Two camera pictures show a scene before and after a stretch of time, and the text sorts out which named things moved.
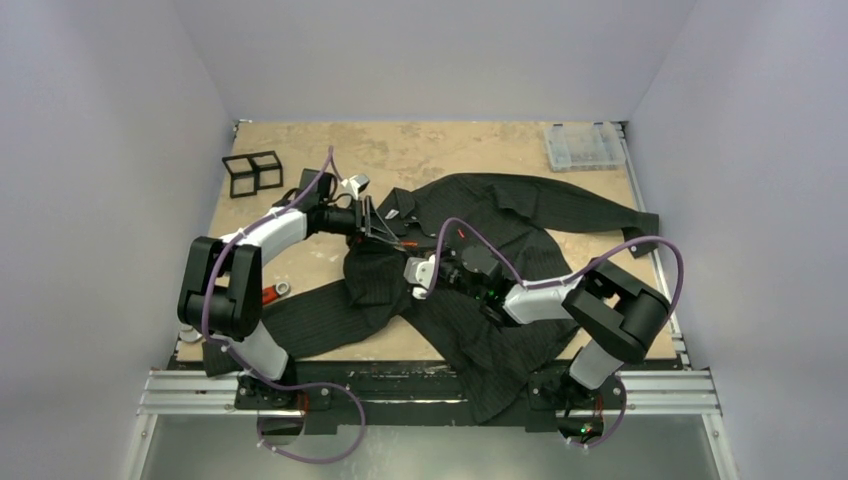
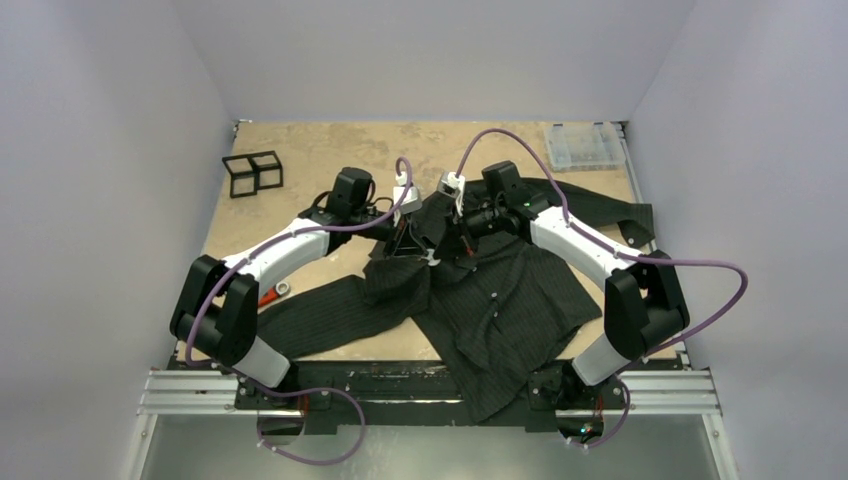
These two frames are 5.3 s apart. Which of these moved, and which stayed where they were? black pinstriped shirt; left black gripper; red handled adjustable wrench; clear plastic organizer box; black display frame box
Moved: left black gripper; black pinstriped shirt
Stayed: red handled adjustable wrench; black display frame box; clear plastic organizer box
